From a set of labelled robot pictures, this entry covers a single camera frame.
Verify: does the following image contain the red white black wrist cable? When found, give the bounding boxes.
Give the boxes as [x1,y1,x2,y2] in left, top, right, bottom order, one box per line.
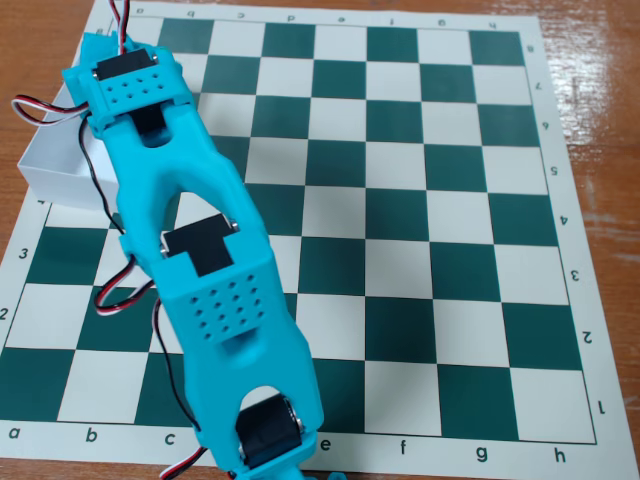
[11,93,127,237]

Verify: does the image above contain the cyan gripper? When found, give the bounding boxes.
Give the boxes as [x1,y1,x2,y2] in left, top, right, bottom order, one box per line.
[61,31,127,119]

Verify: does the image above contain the green and cream chessboard mat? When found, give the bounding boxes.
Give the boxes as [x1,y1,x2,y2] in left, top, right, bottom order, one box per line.
[0,0,630,475]

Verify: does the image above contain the red white black shoulder cable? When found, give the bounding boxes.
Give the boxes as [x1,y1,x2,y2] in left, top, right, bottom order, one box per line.
[158,443,209,480]

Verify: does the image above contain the red white black gripper cable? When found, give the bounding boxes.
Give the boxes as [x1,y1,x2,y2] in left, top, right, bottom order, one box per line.
[108,0,133,57]

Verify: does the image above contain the red white black elbow cable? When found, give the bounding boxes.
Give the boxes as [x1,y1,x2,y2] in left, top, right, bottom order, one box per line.
[93,253,202,432]

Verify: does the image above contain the white cardboard box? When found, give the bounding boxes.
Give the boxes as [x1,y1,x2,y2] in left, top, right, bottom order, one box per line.
[18,92,124,212]

